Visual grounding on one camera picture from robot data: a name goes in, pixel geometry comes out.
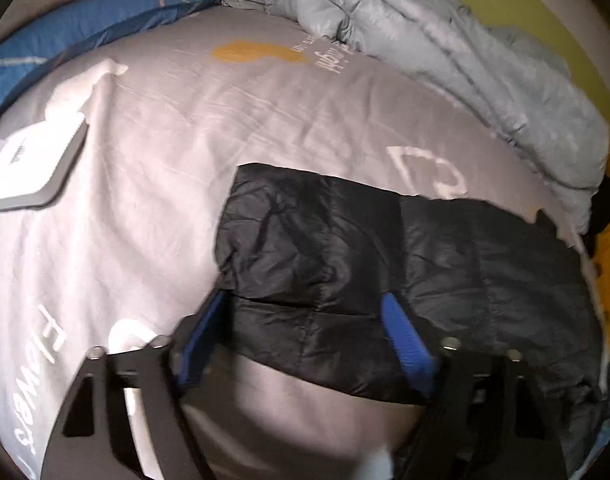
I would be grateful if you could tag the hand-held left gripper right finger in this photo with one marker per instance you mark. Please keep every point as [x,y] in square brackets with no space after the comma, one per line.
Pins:
[410,347]

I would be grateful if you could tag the black down jacket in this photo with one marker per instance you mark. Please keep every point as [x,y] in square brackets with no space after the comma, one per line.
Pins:
[335,240]

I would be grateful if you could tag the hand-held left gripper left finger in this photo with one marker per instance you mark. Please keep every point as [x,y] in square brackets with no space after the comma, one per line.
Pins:
[205,332]

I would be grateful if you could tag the light blue duvet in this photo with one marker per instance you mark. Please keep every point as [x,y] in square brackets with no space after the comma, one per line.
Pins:
[435,50]

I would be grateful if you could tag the blue pillow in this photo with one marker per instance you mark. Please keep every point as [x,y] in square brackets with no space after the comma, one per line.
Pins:
[85,25]

